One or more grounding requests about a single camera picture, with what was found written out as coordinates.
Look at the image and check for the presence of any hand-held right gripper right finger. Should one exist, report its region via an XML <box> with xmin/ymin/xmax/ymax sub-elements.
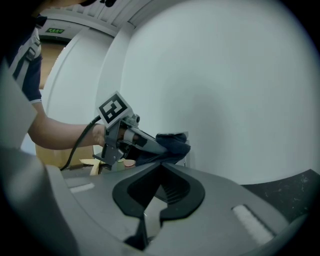
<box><xmin>146</xmin><ymin>161</ymin><xmax>309</xmax><ymax>256</ymax></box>

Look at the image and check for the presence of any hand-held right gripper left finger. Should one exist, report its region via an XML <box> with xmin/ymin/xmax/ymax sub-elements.
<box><xmin>0</xmin><ymin>146</ymin><xmax>163</xmax><ymax>256</ymax></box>

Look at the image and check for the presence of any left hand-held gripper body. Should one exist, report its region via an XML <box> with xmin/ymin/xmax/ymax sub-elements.
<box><xmin>92</xmin><ymin>91</ymin><xmax>141</xmax><ymax>171</ymax></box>

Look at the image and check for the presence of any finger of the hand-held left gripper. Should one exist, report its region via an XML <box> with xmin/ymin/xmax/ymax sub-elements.
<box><xmin>124</xmin><ymin>127</ymin><xmax>169</xmax><ymax>154</ymax></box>

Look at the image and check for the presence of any dark blue cloth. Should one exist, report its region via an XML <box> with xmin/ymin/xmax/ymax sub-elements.
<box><xmin>134</xmin><ymin>132</ymin><xmax>192</xmax><ymax>167</ymax></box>

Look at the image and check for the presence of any person's left forearm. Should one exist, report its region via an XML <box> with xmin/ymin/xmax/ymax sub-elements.
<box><xmin>27</xmin><ymin>101</ymin><xmax>107</xmax><ymax>151</ymax></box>

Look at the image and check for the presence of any beige T-shaped scraper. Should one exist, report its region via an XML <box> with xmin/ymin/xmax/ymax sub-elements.
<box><xmin>79</xmin><ymin>158</ymin><xmax>108</xmax><ymax>176</ymax></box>

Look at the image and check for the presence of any brown cardboard sheet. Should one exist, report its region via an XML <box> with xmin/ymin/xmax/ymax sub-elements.
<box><xmin>34</xmin><ymin>144</ymin><xmax>94</xmax><ymax>168</ymax></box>

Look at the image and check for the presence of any brown door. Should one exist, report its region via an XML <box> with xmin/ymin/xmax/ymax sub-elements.
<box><xmin>38</xmin><ymin>41</ymin><xmax>67</xmax><ymax>90</ymax></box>

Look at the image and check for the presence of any person's dark clothing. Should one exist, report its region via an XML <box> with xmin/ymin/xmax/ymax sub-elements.
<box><xmin>4</xmin><ymin>14</ymin><xmax>43</xmax><ymax>104</ymax></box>

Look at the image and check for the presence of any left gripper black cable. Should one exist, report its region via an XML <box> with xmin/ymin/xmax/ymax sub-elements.
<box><xmin>59</xmin><ymin>115</ymin><xmax>103</xmax><ymax>172</ymax></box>

